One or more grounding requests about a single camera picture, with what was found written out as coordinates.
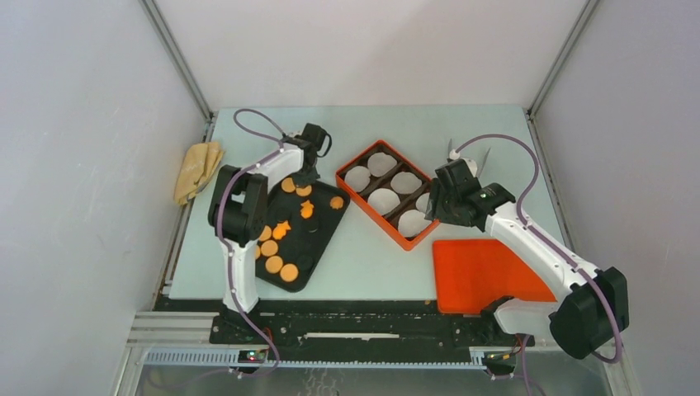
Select metal tongs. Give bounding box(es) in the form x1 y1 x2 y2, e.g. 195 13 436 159
446 137 492 179

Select orange cookie box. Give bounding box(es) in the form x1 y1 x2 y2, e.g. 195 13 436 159
335 140 439 251

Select black cookie tray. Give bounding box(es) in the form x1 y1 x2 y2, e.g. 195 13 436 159
255 178 349 293

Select black sandwich cookie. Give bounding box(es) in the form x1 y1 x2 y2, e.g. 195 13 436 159
296 255 315 272
302 218 319 233

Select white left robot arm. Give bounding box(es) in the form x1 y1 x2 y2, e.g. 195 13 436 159
210 124 332 344

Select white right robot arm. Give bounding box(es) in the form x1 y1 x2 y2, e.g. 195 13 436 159
426 159 629 364

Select white paper cup liner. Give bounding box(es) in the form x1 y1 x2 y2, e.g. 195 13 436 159
397 210 432 238
367 188 400 216
367 152 398 177
344 166 371 193
390 172 423 195
415 192 430 215

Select small flower orange cookie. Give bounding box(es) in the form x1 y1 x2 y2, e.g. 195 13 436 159
329 196 345 210

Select orange box lid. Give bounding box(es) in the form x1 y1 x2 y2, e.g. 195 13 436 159
432 239 556 315

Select star orange cookie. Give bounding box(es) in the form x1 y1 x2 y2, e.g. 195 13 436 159
272 220 291 240

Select yellow cloth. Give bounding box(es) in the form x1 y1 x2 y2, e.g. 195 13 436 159
173 141 225 205

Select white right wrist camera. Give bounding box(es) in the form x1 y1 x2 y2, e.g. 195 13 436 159
448 152 479 175

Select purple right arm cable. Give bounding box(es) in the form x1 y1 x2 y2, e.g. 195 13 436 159
452 133 626 396

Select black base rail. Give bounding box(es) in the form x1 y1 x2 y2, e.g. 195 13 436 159
209 300 524 365

